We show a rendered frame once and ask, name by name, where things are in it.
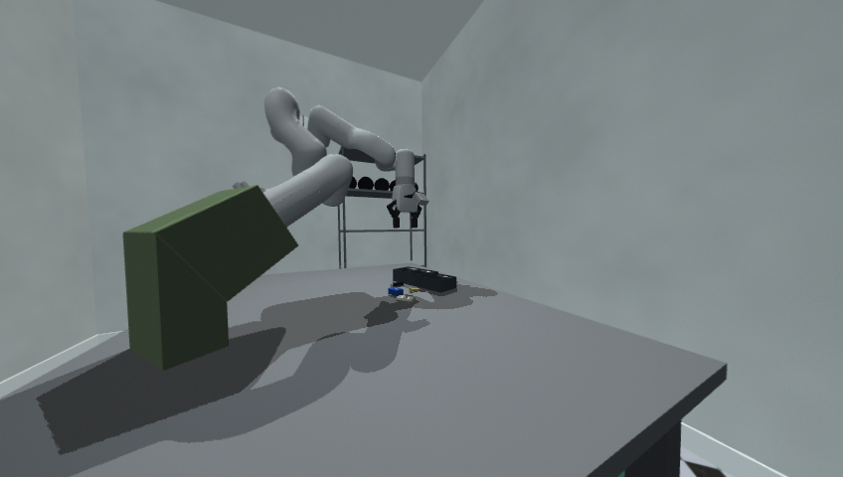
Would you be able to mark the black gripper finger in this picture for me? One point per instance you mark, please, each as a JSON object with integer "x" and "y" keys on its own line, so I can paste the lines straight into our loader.
{"x": 394, "y": 213}
{"x": 414, "y": 219}

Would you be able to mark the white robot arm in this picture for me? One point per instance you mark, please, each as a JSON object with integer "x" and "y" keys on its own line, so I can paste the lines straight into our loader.
{"x": 317, "y": 175}

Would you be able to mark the dark grey bin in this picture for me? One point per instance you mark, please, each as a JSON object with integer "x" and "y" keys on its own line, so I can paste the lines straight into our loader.
{"x": 423, "y": 278}

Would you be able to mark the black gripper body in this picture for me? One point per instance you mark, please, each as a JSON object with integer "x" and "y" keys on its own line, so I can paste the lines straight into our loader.
{"x": 405, "y": 205}

